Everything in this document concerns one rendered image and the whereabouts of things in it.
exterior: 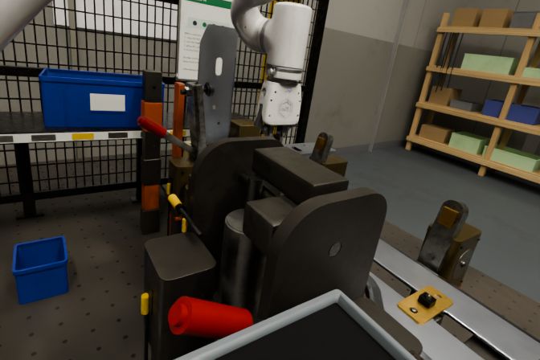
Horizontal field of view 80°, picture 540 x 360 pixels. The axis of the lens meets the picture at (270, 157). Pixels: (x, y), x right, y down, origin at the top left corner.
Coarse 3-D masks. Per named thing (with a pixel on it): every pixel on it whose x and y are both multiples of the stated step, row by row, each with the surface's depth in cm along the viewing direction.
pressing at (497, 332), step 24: (384, 240) 59; (384, 264) 51; (408, 264) 52; (384, 288) 46; (456, 288) 49; (456, 312) 43; (480, 312) 44; (432, 336) 39; (480, 336) 40; (504, 336) 40; (528, 336) 41
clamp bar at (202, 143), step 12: (192, 84) 62; (192, 96) 62; (192, 108) 64; (192, 120) 65; (204, 120) 65; (192, 132) 67; (204, 132) 66; (192, 144) 69; (204, 144) 67; (192, 156) 70
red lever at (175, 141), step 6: (138, 120) 59; (144, 120) 59; (150, 120) 60; (144, 126) 60; (150, 126) 60; (156, 126) 61; (150, 132) 61; (156, 132) 61; (162, 132) 62; (168, 138) 63; (174, 138) 64; (174, 144) 65; (180, 144) 65; (186, 144) 66; (186, 150) 66; (192, 150) 67
